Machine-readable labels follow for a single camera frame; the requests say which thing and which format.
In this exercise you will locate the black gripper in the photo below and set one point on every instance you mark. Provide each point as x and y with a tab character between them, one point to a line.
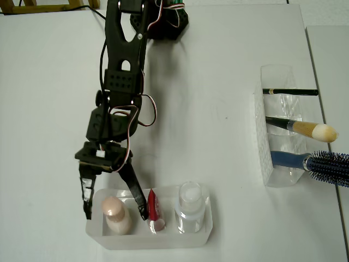
94	159

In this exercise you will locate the pink bottle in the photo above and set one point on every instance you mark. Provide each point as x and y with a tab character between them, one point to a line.
117	215

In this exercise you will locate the makeup brush with gold ferrule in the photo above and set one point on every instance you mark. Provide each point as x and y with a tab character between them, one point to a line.
302	128

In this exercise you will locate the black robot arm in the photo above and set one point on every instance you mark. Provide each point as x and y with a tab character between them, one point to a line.
122	49

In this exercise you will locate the clear bottle with clear cap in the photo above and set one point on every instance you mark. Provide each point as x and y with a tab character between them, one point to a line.
190	202

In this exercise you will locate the blue round hair brush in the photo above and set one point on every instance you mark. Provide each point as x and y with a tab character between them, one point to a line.
289	159

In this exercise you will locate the red hand cream tube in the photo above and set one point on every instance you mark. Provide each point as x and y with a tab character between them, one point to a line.
155	215

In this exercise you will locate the translucent plastic bin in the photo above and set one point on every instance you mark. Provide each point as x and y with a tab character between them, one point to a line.
150	241

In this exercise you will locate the clear acrylic organizer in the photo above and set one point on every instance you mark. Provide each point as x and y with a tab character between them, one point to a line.
260	142

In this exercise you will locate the dark blue eyeliner pencil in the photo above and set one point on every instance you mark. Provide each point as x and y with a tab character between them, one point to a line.
294	92

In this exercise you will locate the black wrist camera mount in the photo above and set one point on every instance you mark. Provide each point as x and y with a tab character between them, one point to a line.
90	154

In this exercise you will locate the wooden furniture frame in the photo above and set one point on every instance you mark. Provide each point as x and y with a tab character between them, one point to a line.
41	9

